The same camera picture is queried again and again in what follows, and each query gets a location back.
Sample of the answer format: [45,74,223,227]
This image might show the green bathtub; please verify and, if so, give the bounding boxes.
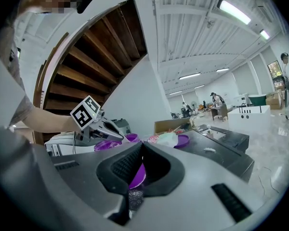
[248,94,267,107]

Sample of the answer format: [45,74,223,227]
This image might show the pink patterned packet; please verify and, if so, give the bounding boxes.
[146,135,161,144]

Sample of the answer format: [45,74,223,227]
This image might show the purple plastic bowl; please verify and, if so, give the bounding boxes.
[93,140,123,152]

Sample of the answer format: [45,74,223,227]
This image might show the white rectangular cabinet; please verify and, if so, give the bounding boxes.
[227,105,272,131]

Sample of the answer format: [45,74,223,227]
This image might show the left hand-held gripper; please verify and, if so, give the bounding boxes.
[69,94,125,149]

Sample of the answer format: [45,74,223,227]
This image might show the person's left forearm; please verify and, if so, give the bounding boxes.
[23,105,83,134]

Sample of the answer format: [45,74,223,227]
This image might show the white appliance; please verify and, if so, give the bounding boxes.
[44,132,97,156]

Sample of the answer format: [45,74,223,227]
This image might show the stacked cardboard boxes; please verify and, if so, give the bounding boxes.
[265,90,284,110]

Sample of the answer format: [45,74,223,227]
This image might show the grey plastic appliance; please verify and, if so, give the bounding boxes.
[110,118,132,136]

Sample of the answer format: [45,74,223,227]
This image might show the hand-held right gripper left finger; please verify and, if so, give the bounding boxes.
[50,141,145,227]

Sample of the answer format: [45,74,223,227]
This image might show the flat purple lid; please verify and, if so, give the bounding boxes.
[173,134,190,149]

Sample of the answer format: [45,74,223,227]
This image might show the purple detergent scoop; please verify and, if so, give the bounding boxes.
[128,162,146,190]

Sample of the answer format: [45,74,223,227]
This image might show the white plastic bag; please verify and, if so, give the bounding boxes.
[156,131,178,147]

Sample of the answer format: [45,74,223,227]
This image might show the wooden staircase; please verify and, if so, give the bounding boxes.
[33,0,149,145]

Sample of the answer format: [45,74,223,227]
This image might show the black head-mounted camera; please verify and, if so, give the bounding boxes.
[76,0,95,14]

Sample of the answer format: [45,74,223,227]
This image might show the window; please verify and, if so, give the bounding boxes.
[267,60,281,84]

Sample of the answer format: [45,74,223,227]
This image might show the standing fan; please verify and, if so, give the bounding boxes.
[189,101,198,116]

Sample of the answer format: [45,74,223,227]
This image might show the black detergent drawer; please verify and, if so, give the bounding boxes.
[197,124,250,154]

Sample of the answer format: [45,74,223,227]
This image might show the dark grey washing machine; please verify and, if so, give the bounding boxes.
[144,128,255,184]

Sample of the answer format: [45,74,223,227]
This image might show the purple round container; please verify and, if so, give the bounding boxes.
[124,133,141,143]

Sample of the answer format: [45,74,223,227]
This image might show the open cardboard box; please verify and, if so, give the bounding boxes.
[154,118,194,136]

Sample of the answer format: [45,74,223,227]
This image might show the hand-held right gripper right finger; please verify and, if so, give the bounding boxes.
[128,141,265,231]

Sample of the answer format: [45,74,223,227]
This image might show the person's grey shirt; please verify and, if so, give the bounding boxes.
[0,11,37,129]

